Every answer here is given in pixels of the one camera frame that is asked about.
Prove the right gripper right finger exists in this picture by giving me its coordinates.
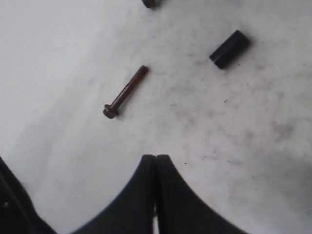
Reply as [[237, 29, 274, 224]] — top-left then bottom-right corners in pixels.
[[156, 154, 252, 234]]

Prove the black cylindrical sleeve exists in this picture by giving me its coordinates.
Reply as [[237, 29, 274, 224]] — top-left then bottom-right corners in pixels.
[[209, 29, 252, 71]]

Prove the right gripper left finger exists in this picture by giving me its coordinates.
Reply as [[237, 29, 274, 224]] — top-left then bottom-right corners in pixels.
[[72, 154, 157, 234]]

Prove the dark brown flanged bolt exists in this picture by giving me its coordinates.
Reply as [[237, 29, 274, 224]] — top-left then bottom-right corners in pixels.
[[141, 0, 159, 9], [102, 65, 149, 120]]

